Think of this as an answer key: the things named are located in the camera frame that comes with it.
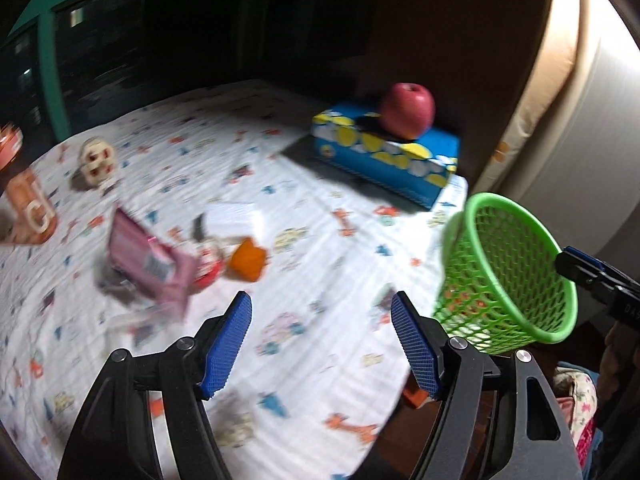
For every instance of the pink snack packet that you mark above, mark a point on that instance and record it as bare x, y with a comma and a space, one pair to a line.
145, 255

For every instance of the blue spotted tissue box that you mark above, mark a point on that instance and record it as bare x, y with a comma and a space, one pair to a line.
380, 165

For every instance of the small red white packet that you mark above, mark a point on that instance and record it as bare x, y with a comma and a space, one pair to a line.
209, 262

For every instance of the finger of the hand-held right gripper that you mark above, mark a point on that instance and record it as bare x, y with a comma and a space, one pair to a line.
585, 270

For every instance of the green mesh plastic basket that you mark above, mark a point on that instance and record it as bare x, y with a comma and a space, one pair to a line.
500, 270

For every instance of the orange water bottle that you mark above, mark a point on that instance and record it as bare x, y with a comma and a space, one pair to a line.
30, 200

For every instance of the red apple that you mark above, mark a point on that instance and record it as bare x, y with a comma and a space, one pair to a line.
407, 110

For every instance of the green window frame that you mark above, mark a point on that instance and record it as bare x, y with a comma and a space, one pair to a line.
50, 75

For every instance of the brown wooden cabinet panel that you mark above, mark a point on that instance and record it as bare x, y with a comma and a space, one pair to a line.
460, 35

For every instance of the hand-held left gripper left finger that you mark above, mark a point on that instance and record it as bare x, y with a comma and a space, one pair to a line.
225, 350

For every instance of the cream flower print cushion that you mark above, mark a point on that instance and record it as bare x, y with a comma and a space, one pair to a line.
540, 85

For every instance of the white cartoon print blanket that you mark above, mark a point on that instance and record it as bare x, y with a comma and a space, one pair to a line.
310, 260

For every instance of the floral print cloth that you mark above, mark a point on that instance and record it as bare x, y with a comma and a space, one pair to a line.
580, 400

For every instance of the white skull toy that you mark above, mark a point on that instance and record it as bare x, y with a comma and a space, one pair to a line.
97, 162

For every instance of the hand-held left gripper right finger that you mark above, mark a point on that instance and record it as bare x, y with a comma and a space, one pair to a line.
415, 350

